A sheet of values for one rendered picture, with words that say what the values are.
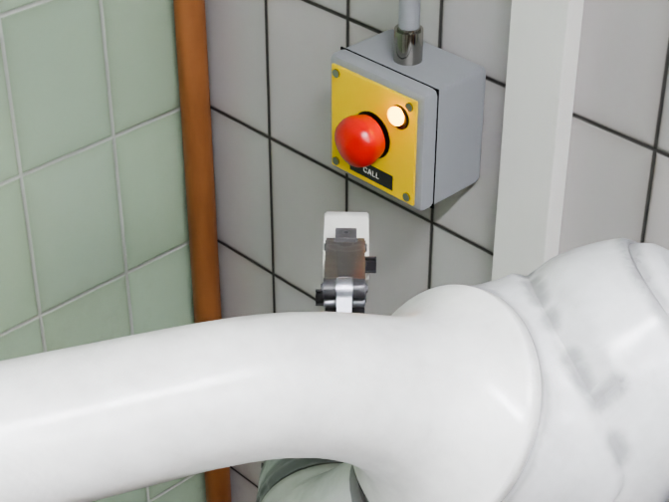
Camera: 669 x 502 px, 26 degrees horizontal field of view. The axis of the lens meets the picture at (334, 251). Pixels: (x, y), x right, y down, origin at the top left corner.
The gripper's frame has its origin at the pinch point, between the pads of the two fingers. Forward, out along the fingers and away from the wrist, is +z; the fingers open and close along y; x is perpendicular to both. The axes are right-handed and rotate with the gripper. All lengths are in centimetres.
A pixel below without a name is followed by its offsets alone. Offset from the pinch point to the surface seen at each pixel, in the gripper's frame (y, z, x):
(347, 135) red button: -1.0, 13.5, 0.0
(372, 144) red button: -0.7, 12.9, 1.8
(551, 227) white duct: 4.8, 10.5, 15.2
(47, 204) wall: 14.9, 29.2, -26.9
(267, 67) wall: 3.9, 34.7, -7.3
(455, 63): -5.1, 17.5, 8.0
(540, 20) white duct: -11.2, 11.8, 13.2
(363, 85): -3.9, 16.1, 1.1
